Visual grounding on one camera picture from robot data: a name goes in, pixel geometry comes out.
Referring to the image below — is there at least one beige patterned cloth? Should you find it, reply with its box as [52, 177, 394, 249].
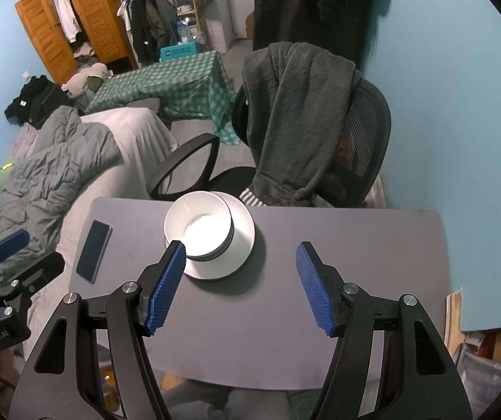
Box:
[362, 175, 387, 208]

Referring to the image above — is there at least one white round plate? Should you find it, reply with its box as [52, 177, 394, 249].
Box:
[164, 192, 256, 281]

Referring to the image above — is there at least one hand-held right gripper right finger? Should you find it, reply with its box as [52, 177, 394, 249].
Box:
[295, 241, 473, 420]

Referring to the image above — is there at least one white hanging shirt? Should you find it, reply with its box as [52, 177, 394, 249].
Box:
[53, 0, 82, 44]

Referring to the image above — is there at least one black hanging coat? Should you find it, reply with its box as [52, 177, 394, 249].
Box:
[125, 0, 155, 64]

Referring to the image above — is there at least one grey fleece hoodie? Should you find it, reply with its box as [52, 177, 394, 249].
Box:
[242, 41, 363, 208]

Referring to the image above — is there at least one grey duvet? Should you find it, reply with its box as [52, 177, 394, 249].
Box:
[0, 106, 124, 246]

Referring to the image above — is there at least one translucent plastic bag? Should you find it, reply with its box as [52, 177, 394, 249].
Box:
[452, 343, 501, 420]

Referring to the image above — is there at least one black clothes pile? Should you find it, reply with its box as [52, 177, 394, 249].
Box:
[4, 76, 76, 130]

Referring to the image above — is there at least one green checkered cloth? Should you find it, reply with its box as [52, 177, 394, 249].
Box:
[85, 50, 242, 146]

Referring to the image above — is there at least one black hanging jacket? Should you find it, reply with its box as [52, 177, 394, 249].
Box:
[253, 0, 385, 71]

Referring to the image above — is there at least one blue plastic crate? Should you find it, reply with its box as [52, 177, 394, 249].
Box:
[159, 43, 199, 63]

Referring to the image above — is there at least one wooden louvred wardrobe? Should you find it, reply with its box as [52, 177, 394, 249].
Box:
[15, 0, 139, 84]

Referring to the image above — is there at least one dark smartphone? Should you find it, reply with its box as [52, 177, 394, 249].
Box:
[76, 220, 113, 284]

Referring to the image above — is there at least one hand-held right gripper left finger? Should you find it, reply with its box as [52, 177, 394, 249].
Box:
[9, 240, 187, 420]

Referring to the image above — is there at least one white bed sheet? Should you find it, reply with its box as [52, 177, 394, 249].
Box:
[27, 107, 179, 342]

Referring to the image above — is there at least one olive hanging coat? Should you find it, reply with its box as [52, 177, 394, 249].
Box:
[145, 0, 166, 49]

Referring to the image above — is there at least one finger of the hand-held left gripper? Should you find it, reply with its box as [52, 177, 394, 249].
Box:
[0, 229, 31, 287]
[0, 251, 66, 305]

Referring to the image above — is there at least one wooden board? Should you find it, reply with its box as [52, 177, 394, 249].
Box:
[445, 291, 464, 359]

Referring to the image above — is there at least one beige clothes pile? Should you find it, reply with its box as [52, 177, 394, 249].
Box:
[60, 63, 111, 99]

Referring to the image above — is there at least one black mesh office chair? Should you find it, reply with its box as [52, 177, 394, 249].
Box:
[146, 79, 392, 208]

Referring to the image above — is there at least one white door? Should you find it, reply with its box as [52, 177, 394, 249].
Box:
[209, 0, 255, 51]

